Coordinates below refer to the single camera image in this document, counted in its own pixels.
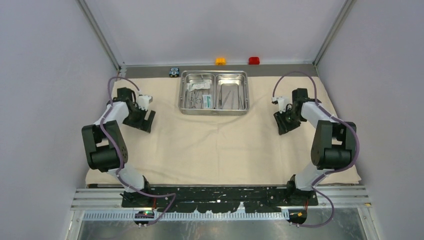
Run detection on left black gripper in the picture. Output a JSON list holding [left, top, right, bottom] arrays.
[[123, 105, 155, 133]]

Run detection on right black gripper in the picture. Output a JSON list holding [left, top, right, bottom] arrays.
[[274, 107, 305, 135]]

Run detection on beige cloth wrap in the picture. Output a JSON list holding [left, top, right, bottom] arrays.
[[114, 76, 336, 185]]

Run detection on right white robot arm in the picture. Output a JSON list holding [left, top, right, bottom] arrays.
[[272, 88, 358, 205]]

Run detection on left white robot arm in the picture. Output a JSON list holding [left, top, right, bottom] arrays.
[[81, 87, 156, 207]]

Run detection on small blue owl toy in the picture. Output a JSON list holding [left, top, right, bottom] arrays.
[[169, 67, 180, 78]]

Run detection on right steel tray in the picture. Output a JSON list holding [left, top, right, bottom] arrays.
[[215, 73, 250, 115]]

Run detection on steel tray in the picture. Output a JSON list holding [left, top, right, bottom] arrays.
[[180, 73, 216, 110], [215, 73, 250, 115]]

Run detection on white sterile pouch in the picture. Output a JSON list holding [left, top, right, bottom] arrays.
[[186, 81, 211, 92]]

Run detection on left steel tray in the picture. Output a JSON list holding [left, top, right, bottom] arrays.
[[180, 73, 216, 110]]

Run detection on red button block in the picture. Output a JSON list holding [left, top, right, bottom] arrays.
[[248, 56, 261, 65]]

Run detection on steel tweezers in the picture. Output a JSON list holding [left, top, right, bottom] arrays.
[[217, 90, 246, 111]]

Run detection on green white packet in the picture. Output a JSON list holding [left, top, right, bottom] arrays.
[[202, 94, 214, 109]]

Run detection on yellow button block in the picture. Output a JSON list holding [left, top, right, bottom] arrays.
[[214, 57, 227, 66]]

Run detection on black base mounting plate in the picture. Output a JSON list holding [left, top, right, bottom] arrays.
[[120, 185, 318, 214]]

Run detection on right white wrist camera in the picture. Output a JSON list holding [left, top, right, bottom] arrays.
[[271, 96, 291, 114]]

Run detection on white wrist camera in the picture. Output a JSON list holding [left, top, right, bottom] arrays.
[[271, 96, 291, 114], [136, 91, 153, 111]]

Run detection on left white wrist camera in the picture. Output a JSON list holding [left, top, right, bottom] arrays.
[[136, 91, 153, 111]]

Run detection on wire mesh steel basket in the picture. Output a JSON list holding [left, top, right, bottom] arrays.
[[177, 70, 249, 116]]

